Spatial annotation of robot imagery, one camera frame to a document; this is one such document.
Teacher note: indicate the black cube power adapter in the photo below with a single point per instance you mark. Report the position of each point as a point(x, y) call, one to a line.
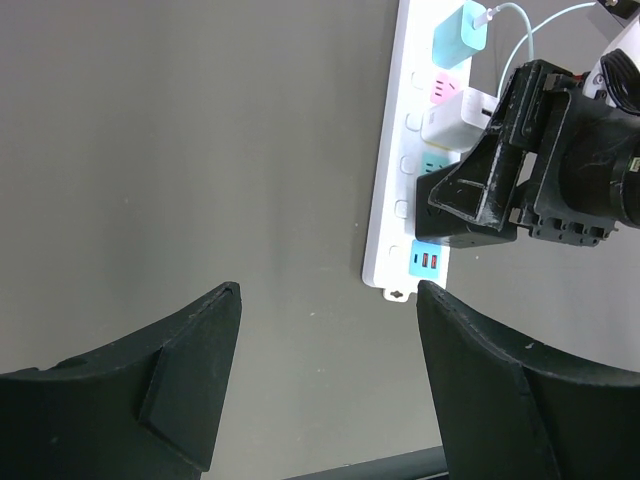
point(436, 226)

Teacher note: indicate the white power strip coloured sockets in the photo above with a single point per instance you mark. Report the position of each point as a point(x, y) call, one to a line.
point(403, 156)

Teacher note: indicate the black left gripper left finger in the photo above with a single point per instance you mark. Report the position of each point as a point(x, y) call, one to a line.
point(145, 406)

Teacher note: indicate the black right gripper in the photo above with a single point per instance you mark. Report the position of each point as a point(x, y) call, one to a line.
point(585, 177)

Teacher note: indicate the teal USB charger plug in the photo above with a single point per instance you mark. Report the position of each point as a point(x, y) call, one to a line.
point(460, 36)

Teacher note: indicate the white square charger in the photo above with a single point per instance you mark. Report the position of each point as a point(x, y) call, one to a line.
point(457, 123)

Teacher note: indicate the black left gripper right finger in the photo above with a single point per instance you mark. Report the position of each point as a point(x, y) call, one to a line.
point(511, 407)

